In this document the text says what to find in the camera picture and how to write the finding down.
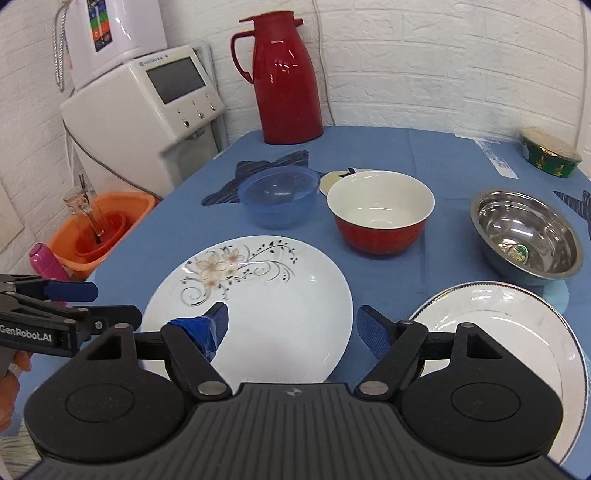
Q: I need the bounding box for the white floral plate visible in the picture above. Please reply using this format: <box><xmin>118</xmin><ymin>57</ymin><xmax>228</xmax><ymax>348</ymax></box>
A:
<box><xmin>141</xmin><ymin>235</ymin><xmax>353</xmax><ymax>389</ymax></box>

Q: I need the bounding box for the red bowl white inside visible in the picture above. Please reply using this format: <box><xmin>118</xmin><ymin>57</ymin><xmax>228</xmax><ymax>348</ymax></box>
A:
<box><xmin>327</xmin><ymin>170</ymin><xmax>436</xmax><ymax>255</ymax></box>

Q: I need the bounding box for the white plate silver rim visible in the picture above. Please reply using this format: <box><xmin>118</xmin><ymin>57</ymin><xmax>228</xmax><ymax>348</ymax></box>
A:
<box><xmin>410</xmin><ymin>281</ymin><xmax>589</xmax><ymax>464</ymax></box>

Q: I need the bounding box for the stainless steel bowl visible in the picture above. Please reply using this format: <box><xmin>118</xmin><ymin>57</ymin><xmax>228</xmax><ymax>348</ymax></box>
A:
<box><xmin>470</xmin><ymin>189</ymin><xmax>584</xmax><ymax>286</ymax></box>

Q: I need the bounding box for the left hand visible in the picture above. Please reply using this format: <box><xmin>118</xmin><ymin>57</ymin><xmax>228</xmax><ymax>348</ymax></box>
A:
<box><xmin>0</xmin><ymin>351</ymin><xmax>32</xmax><ymax>433</ymax></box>

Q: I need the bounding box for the pink bottle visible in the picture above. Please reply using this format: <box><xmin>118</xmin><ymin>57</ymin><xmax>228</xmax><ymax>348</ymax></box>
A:
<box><xmin>29</xmin><ymin>243</ymin><xmax>70</xmax><ymax>281</ymax></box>

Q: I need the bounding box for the orange plastic basin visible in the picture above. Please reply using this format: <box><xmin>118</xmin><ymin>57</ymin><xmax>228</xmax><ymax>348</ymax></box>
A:
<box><xmin>49</xmin><ymin>192</ymin><xmax>156</xmax><ymax>279</ymax></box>

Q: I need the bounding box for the glass bottle with sticks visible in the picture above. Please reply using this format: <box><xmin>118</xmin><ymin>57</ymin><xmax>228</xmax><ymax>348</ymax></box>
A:
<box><xmin>63</xmin><ymin>174</ymin><xmax>105</xmax><ymax>245</ymax></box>

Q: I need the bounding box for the blue printed tablecloth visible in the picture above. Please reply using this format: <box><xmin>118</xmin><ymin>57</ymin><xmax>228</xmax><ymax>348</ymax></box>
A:
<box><xmin>8</xmin><ymin>126</ymin><xmax>591</xmax><ymax>434</ymax></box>

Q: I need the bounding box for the blue plastic bowl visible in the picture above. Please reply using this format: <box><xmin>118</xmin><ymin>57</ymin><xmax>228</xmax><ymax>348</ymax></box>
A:
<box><xmin>238</xmin><ymin>166</ymin><xmax>321</xmax><ymax>229</ymax></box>

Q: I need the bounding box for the white machine with screen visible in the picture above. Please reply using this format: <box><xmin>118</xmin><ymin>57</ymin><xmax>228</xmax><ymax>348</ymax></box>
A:
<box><xmin>61</xmin><ymin>40</ymin><xmax>228</xmax><ymax>198</ymax></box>

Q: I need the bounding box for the green patterned bowl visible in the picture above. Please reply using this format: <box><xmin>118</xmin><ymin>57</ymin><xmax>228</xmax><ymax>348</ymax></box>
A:
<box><xmin>519</xmin><ymin>127</ymin><xmax>582</xmax><ymax>178</ymax></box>

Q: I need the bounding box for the white water purifier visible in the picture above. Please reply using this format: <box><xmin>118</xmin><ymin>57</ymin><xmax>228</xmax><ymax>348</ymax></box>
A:
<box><xmin>52</xmin><ymin>0</ymin><xmax>166</xmax><ymax>90</ymax></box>

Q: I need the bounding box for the red thermos jug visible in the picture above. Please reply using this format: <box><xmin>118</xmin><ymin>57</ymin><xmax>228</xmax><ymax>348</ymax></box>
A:
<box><xmin>230</xmin><ymin>11</ymin><xmax>324</xmax><ymax>145</ymax></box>

